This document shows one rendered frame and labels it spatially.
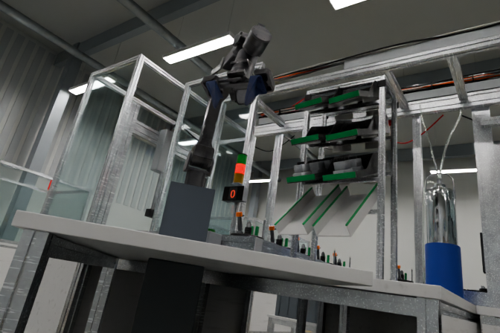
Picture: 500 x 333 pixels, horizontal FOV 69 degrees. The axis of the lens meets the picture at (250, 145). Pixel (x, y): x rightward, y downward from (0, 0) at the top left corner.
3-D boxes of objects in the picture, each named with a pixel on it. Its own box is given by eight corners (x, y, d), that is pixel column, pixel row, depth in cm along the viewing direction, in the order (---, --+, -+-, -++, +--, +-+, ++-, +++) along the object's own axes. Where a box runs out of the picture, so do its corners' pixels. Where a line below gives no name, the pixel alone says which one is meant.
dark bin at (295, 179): (315, 180, 131) (311, 160, 132) (286, 183, 140) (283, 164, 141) (353, 172, 151) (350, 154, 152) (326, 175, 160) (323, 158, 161)
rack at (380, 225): (384, 286, 115) (386, 73, 144) (283, 274, 136) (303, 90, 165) (401, 292, 130) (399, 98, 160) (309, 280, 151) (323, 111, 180)
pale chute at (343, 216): (351, 237, 114) (347, 224, 113) (316, 236, 123) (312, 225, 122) (382, 193, 133) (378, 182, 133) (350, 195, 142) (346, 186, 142)
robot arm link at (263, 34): (233, 40, 105) (249, 7, 96) (258, 50, 108) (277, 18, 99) (230, 67, 98) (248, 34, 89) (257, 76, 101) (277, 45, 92)
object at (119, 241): (10, 225, 65) (15, 209, 66) (104, 255, 148) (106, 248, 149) (373, 286, 73) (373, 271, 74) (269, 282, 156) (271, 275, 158)
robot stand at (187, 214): (155, 247, 104) (170, 180, 112) (158, 250, 117) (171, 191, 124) (203, 255, 106) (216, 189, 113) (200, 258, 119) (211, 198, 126)
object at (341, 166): (344, 178, 126) (341, 158, 126) (334, 179, 129) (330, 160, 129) (356, 175, 132) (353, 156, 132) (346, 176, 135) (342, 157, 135)
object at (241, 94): (254, 73, 98) (260, 92, 102) (229, 76, 100) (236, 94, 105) (249, 87, 94) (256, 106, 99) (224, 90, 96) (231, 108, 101)
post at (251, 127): (232, 247, 168) (261, 66, 205) (227, 246, 170) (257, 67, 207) (236, 247, 170) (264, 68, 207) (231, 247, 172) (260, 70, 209)
